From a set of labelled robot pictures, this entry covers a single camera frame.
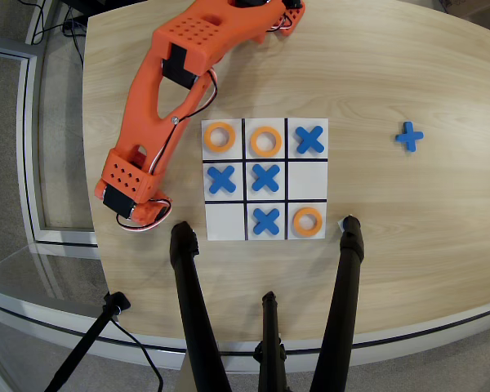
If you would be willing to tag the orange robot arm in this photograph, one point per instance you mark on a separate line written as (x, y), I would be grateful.
(147, 106)

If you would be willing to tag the grey metal floor frame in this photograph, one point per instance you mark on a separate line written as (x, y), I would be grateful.
(26, 143)

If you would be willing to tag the blue cross piece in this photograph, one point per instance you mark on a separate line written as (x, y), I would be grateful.
(266, 221)
(265, 177)
(310, 139)
(409, 136)
(221, 179)

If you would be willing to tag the black stand pole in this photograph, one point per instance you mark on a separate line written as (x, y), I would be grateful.
(85, 343)

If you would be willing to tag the thin black tripod leg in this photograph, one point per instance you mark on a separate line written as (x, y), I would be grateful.
(270, 326)

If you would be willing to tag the white tic-tac-toe board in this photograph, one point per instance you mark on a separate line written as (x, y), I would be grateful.
(306, 179)

